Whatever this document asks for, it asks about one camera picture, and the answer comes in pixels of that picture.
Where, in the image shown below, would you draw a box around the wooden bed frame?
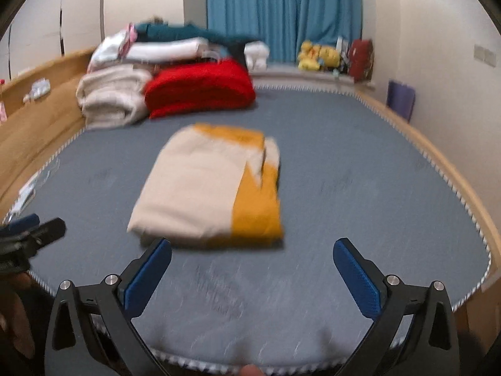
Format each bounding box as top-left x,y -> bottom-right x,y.
1,49 -> 500,347

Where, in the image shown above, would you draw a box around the white cable on bed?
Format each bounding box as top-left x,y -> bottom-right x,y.
5,158 -> 62,220

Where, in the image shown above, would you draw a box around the yellow plush toys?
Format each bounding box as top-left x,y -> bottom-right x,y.
297,40 -> 340,71

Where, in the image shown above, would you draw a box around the white folded bedding stack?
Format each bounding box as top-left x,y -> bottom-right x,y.
87,24 -> 221,72

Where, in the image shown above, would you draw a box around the teal shark plush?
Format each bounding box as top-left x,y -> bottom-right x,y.
134,22 -> 259,60

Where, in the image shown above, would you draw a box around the white wall switch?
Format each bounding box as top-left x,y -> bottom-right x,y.
474,44 -> 497,68

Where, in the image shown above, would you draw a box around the red folded blanket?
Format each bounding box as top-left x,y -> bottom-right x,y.
143,59 -> 256,119

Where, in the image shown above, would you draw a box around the purple bag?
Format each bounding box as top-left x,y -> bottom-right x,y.
386,80 -> 416,121

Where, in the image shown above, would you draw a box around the beige and yellow hooded jacket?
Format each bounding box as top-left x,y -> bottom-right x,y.
127,123 -> 284,248

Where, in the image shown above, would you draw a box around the dark red cushion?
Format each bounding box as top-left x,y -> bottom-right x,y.
348,39 -> 374,82

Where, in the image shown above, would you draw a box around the person's left hand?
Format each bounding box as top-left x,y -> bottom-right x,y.
1,273 -> 35,359

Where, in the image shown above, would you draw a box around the white plush toy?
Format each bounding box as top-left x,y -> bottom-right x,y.
244,41 -> 270,71

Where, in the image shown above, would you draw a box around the cream folded blanket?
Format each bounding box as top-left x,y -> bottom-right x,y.
75,65 -> 153,130

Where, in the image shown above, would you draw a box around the blue curtain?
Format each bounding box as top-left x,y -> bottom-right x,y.
206,0 -> 363,62

